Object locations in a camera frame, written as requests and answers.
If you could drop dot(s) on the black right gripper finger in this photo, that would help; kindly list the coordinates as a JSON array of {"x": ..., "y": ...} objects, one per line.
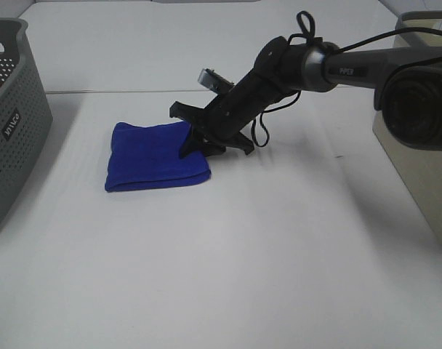
[
  {"x": 213, "y": 150},
  {"x": 194, "y": 141}
]

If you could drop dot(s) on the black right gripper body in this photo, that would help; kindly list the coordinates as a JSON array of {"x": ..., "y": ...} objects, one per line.
[{"x": 222, "y": 120}]

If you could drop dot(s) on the blue towel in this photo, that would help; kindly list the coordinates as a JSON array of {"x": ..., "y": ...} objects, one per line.
[{"x": 145, "y": 158}]

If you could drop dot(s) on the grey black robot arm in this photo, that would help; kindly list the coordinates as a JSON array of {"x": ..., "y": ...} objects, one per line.
[{"x": 407, "y": 85}]

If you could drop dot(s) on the grey perforated plastic basket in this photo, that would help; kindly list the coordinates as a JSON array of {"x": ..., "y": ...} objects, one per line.
[{"x": 25, "y": 115}]

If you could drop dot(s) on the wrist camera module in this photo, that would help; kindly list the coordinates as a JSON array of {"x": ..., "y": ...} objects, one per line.
[{"x": 211, "y": 80}]

